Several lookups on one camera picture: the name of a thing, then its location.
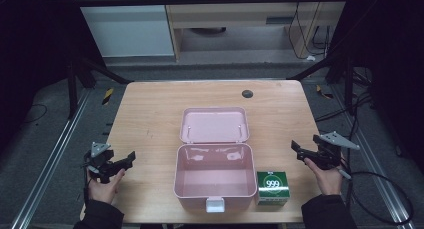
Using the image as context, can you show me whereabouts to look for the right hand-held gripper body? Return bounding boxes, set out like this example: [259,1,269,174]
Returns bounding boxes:
[311,131,361,172]

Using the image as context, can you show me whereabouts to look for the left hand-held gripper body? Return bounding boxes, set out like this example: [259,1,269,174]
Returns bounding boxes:
[83,141,116,185]

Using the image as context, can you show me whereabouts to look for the green medicine carton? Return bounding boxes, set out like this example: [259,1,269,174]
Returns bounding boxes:
[255,170,291,207]

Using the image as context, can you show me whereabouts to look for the pink plastic storage box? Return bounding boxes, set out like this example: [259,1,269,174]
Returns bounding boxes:
[172,106,258,214]

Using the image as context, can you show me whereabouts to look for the person's left hand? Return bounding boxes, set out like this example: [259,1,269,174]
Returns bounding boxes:
[86,167,127,205]

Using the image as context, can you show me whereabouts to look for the person's right hand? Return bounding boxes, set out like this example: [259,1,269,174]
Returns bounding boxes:
[303,156,345,197]

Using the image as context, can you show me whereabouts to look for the yellow black striped tape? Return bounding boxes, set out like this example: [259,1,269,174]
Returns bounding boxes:
[315,84,334,100]
[101,87,115,106]

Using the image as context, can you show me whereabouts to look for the black metal stand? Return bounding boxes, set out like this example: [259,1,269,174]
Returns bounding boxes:
[65,57,133,121]
[286,52,374,117]

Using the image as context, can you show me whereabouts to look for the white cabinet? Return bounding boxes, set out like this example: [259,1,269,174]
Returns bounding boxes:
[70,0,176,59]

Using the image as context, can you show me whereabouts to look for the light wooden desk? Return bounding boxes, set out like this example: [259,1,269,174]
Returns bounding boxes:
[162,0,348,62]

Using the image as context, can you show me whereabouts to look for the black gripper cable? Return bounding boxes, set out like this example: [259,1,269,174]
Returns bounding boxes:
[336,167,415,226]
[81,150,94,207]

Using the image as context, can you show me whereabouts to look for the aluminium floor rail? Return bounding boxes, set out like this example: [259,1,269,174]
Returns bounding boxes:
[9,88,93,229]
[329,85,418,229]

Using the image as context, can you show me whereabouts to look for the black floor cables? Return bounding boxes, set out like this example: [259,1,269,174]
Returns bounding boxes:
[314,67,381,123]

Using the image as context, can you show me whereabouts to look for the thin black floor cable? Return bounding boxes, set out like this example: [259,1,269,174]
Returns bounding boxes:
[19,103,49,125]

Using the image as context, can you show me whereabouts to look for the hanging black cables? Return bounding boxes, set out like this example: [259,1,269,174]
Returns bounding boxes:
[287,2,333,61]

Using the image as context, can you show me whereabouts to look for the black horizontal frame bar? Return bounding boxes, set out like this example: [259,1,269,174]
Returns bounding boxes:
[73,0,349,8]

